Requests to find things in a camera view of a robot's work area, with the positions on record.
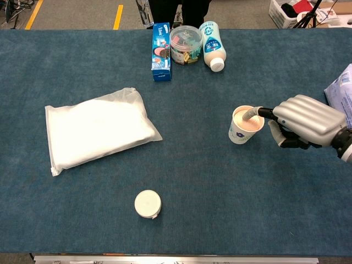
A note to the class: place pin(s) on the blue white printed package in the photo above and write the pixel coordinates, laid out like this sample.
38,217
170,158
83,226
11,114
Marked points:
342,93

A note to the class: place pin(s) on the white frosted zip bag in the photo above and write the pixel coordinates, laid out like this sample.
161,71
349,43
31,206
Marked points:
99,129

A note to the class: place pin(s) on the clear jar of binder clips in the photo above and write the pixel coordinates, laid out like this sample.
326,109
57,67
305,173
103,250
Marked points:
185,44

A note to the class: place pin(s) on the white floral paper cup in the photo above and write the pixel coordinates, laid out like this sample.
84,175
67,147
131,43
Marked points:
239,136

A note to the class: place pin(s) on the white printed paper packet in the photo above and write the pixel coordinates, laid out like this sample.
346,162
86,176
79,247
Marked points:
327,15

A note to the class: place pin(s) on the white milk drink bottle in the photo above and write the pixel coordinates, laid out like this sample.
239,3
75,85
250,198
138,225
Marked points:
213,46

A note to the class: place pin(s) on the black tripod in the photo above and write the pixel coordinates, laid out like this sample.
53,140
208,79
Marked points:
309,15

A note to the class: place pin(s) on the small white round lid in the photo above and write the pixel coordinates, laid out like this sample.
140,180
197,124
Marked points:
147,204

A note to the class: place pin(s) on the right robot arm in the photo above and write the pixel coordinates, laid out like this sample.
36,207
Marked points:
345,144

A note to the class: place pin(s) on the white plastic basket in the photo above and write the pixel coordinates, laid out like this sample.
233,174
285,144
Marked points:
283,13

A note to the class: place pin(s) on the blue cloth table cover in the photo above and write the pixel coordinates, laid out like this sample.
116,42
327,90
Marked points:
192,165

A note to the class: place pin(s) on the blue cookie box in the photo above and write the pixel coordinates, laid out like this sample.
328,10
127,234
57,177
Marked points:
161,55

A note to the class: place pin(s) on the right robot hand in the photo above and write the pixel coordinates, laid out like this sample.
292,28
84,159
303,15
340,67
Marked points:
308,118

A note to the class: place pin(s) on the person in black trousers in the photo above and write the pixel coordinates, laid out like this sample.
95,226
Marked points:
196,12

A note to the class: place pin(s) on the aluminium table edge rail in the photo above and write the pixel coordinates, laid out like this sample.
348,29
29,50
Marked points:
176,259

